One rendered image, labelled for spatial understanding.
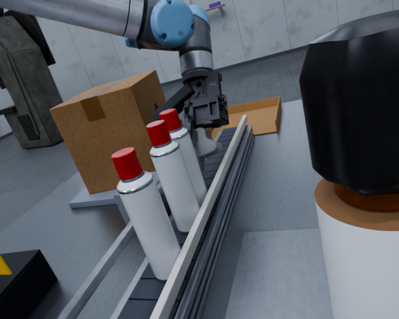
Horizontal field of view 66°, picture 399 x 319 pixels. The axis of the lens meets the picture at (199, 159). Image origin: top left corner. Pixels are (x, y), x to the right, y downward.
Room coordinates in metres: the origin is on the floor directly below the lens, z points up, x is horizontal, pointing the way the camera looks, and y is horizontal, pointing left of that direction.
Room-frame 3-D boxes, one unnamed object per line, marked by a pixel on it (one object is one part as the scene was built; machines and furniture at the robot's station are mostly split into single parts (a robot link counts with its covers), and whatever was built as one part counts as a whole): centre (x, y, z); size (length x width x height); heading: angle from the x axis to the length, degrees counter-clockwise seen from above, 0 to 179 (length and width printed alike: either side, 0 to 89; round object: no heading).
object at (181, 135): (0.55, 0.03, 0.98); 0.05 x 0.05 x 0.20
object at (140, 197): (0.39, 0.09, 0.98); 0.05 x 0.05 x 0.20
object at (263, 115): (1.13, -0.21, 0.85); 0.30 x 0.26 x 0.04; 157
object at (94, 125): (0.98, 0.20, 0.99); 0.30 x 0.24 x 0.27; 168
